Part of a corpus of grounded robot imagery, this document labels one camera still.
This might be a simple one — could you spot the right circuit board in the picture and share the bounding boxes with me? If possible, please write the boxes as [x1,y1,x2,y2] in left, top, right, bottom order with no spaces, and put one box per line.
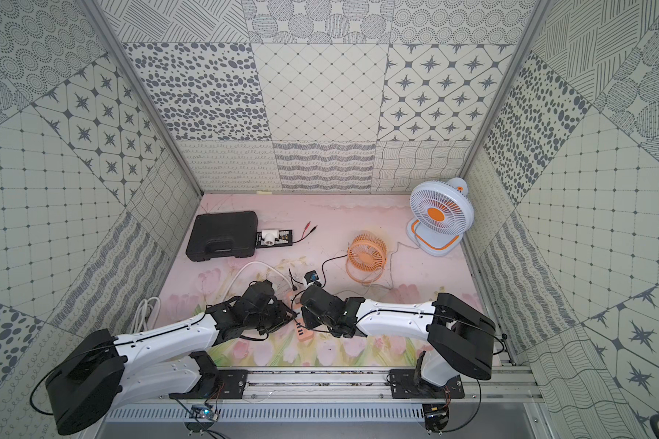
[422,404,450,433]

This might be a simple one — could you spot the black USB cable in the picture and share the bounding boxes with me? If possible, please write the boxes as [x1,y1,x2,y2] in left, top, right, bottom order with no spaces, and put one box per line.
[286,253,353,300]

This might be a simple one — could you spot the small orange desk fan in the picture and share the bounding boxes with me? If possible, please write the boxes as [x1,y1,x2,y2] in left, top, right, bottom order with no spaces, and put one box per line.
[345,232,387,285]

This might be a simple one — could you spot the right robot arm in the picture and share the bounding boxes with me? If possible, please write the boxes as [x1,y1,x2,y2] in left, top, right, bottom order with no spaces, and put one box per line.
[299,285,496,387]

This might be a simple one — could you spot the black plastic tool case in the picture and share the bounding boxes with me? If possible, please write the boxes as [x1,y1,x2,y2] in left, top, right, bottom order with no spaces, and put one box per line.
[186,210,258,262]

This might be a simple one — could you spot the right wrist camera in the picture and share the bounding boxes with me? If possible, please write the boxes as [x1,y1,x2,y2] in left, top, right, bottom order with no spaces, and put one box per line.
[303,270,322,287]

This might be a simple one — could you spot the red and black test leads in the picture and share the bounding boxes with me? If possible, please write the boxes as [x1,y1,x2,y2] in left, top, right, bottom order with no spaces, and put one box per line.
[293,221,317,243]

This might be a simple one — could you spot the white power strip cable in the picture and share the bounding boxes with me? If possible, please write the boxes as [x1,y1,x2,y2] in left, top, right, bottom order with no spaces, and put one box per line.
[130,260,292,333]

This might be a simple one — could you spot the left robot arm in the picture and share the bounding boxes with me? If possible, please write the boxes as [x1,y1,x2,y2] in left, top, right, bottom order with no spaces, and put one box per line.
[43,281,297,435]

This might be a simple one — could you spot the pink power strip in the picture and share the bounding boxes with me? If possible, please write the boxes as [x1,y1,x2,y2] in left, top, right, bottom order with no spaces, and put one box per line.
[296,323,314,343]

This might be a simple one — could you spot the black tray with white adapter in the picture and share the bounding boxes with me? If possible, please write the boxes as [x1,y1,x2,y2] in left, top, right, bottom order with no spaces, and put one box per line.
[256,230,294,249]

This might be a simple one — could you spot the aluminium mounting rail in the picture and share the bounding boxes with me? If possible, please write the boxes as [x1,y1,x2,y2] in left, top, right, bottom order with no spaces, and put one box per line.
[95,366,528,406]

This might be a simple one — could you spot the white fan cord with plug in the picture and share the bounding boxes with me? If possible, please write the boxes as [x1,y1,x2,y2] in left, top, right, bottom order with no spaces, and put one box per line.
[356,240,418,300]

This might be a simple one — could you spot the white and orange fan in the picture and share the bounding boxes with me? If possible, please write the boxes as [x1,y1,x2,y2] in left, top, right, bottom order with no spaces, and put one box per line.
[406,177,475,257]

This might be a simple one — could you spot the left green circuit board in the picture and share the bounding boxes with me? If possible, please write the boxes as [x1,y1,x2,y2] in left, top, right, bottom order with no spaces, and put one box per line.
[188,404,220,429]

